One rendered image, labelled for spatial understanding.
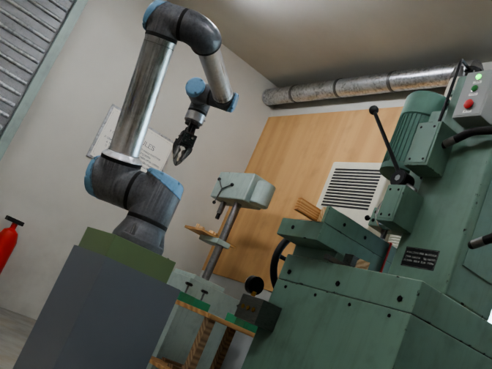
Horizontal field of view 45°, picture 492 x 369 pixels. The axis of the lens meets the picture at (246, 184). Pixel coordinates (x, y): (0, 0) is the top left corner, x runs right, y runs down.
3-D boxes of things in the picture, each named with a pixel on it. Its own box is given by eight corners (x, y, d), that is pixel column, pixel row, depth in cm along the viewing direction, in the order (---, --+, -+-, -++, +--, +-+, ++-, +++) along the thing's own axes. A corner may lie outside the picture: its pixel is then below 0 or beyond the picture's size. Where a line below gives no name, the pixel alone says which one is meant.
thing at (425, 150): (418, 176, 185) (433, 135, 188) (442, 177, 177) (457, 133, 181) (402, 164, 181) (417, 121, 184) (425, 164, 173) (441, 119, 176)
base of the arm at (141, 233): (120, 237, 195) (132, 209, 197) (104, 233, 211) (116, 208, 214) (169, 259, 203) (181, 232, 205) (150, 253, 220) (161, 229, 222)
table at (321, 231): (371, 293, 235) (376, 279, 236) (433, 309, 209) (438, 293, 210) (259, 230, 205) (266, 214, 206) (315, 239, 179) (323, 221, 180)
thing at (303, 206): (422, 288, 214) (425, 277, 215) (426, 288, 212) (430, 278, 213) (293, 209, 181) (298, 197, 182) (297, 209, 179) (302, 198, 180)
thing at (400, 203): (393, 231, 182) (406, 197, 185) (411, 233, 176) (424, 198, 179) (374, 219, 177) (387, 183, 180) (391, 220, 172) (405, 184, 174)
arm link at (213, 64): (221, 12, 201) (242, 97, 265) (188, 1, 203) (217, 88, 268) (208, 40, 198) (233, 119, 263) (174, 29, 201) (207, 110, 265)
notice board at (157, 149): (152, 192, 486) (176, 143, 497) (153, 192, 485) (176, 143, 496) (86, 155, 452) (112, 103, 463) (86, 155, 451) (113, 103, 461)
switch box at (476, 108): (462, 127, 180) (478, 83, 184) (491, 126, 172) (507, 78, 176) (451, 117, 177) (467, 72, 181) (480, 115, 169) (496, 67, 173)
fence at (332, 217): (435, 291, 211) (439, 277, 213) (438, 293, 210) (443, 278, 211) (321, 221, 182) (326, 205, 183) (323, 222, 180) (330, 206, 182)
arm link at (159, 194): (162, 223, 201) (182, 176, 204) (117, 206, 204) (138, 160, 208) (172, 232, 215) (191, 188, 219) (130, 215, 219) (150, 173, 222)
